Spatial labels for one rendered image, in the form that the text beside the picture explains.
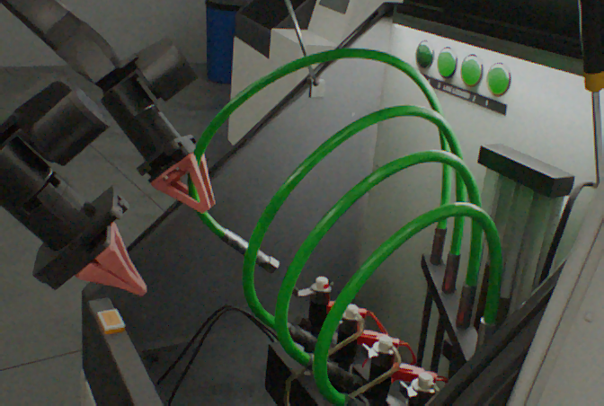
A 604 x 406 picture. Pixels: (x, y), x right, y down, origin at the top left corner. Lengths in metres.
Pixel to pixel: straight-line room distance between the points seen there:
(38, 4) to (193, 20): 7.04
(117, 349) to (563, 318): 0.66
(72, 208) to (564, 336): 0.47
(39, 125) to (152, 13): 7.19
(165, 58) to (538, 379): 0.60
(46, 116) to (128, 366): 0.51
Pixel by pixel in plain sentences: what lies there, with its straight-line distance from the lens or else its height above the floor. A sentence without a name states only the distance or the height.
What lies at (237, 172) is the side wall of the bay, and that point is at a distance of 1.25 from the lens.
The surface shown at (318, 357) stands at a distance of 0.74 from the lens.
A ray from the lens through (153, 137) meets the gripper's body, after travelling 0.97.
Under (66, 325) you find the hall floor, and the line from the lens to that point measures 3.02.
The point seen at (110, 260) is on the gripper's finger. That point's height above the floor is 1.25.
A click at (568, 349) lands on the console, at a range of 0.72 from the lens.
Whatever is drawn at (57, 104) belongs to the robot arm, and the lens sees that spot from 0.69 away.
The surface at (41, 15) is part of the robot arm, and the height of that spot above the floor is 1.42.
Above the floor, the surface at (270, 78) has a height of 1.37.
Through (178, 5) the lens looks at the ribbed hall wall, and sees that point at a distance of 7.97.
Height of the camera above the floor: 1.57
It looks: 20 degrees down
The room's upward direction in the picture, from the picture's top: 6 degrees clockwise
